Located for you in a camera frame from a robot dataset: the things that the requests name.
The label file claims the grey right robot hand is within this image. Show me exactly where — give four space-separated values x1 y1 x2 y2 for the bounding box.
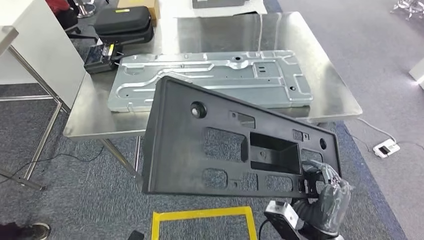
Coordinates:
299 160 352 233

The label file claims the black plastic panel part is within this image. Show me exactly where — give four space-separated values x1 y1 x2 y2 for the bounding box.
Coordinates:
141 76 343 200

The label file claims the stainless steel workbench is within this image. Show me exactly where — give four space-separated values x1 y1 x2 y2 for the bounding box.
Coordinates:
62 11 364 185

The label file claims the white power strip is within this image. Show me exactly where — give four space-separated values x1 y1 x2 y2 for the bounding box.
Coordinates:
372 138 401 159

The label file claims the white furniture block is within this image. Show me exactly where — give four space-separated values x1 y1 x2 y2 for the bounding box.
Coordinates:
408 57 424 91

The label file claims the stamped grey metal plate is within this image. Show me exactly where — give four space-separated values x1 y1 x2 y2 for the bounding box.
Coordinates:
107 49 314 114

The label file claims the chrome stool base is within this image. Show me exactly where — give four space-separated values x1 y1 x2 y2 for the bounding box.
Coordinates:
390 0 424 21
71 0 97 18

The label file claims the grey flat box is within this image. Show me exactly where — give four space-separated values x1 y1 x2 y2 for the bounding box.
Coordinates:
192 0 248 10

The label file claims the black device with yellow label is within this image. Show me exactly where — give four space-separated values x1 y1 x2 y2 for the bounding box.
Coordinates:
83 42 126 75

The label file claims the black zippered hard case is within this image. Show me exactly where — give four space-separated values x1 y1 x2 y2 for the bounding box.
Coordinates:
94 5 155 44

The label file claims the person's left shoe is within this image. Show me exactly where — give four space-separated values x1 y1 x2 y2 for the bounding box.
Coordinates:
16 222 52 240

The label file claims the black office chair base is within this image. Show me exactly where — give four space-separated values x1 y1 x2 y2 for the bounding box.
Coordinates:
64 25 100 43

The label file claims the person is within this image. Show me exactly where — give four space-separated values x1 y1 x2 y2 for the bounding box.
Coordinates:
0 221 51 240
44 0 80 30

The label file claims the steel table with white panel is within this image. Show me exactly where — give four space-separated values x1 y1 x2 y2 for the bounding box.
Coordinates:
0 0 87 192

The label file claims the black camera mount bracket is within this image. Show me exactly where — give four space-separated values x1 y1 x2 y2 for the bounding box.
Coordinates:
263 211 304 240

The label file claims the thin black floor cable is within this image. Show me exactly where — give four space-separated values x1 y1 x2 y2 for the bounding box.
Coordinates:
344 130 375 154

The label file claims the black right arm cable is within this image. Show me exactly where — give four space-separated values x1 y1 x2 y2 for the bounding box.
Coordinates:
258 218 271 240

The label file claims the white power cable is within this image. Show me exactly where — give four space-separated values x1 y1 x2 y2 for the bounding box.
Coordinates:
357 117 397 144

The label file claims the black power cable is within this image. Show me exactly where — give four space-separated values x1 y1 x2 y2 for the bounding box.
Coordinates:
397 140 424 152

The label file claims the black controller cable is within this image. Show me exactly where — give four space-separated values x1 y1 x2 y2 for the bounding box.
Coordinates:
0 145 105 185

